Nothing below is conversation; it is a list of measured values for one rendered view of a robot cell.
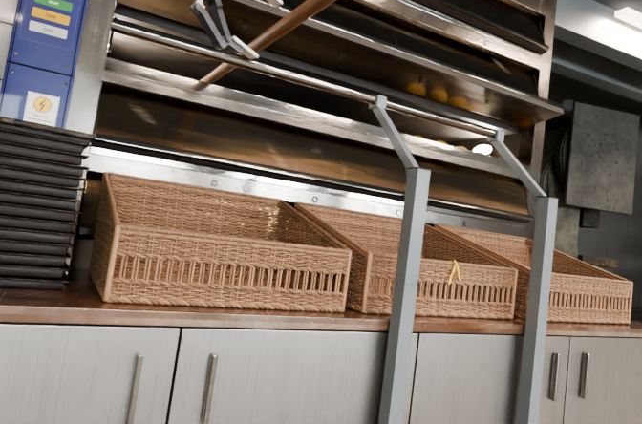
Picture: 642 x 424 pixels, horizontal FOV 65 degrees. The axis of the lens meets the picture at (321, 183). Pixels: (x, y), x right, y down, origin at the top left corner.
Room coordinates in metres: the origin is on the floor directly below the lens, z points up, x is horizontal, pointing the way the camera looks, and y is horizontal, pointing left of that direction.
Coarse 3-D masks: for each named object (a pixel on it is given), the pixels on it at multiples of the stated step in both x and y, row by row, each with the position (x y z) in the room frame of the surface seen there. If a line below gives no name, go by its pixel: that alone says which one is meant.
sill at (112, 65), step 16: (112, 64) 1.42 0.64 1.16; (128, 64) 1.44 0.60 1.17; (160, 80) 1.48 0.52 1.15; (176, 80) 1.50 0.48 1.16; (192, 80) 1.52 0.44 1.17; (224, 96) 1.57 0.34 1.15; (240, 96) 1.60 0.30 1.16; (256, 96) 1.62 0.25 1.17; (288, 112) 1.68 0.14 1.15; (304, 112) 1.71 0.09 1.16; (320, 112) 1.74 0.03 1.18; (352, 128) 1.80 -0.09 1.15; (368, 128) 1.83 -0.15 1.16; (416, 144) 1.94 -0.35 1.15; (432, 144) 1.98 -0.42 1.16; (480, 160) 2.11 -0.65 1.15; (496, 160) 2.15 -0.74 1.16
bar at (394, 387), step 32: (128, 32) 1.09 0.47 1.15; (160, 32) 1.12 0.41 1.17; (256, 64) 1.23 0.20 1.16; (352, 96) 1.37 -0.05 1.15; (384, 96) 1.40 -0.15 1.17; (384, 128) 1.36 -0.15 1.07; (480, 128) 1.59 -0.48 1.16; (512, 160) 1.56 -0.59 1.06; (416, 192) 1.20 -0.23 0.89; (416, 224) 1.20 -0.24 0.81; (544, 224) 1.43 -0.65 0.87; (416, 256) 1.21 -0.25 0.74; (544, 256) 1.42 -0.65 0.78; (416, 288) 1.21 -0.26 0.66; (544, 288) 1.43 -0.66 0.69; (544, 320) 1.44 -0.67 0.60; (544, 352) 1.44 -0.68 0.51; (384, 384) 1.22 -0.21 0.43; (384, 416) 1.21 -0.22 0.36
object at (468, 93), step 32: (128, 0) 1.44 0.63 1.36; (160, 0) 1.43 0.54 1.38; (192, 0) 1.42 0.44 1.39; (224, 0) 1.42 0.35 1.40; (256, 32) 1.58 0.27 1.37; (288, 32) 1.58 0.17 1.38; (320, 32) 1.57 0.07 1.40; (320, 64) 1.77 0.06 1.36; (352, 64) 1.76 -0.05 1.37; (384, 64) 1.75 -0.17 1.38; (416, 64) 1.75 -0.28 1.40; (448, 96) 1.99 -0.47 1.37; (480, 96) 1.98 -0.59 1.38; (512, 96) 1.97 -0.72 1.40
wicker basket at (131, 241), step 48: (144, 192) 1.45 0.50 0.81; (192, 192) 1.51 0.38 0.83; (96, 240) 1.31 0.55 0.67; (144, 240) 1.02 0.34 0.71; (192, 240) 1.06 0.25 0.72; (240, 240) 1.11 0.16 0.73; (288, 240) 1.56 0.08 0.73; (336, 240) 1.31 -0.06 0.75; (96, 288) 1.10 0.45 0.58; (144, 288) 1.03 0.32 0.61; (192, 288) 1.07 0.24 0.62; (240, 288) 1.12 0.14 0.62; (288, 288) 1.17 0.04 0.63; (336, 288) 1.23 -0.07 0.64
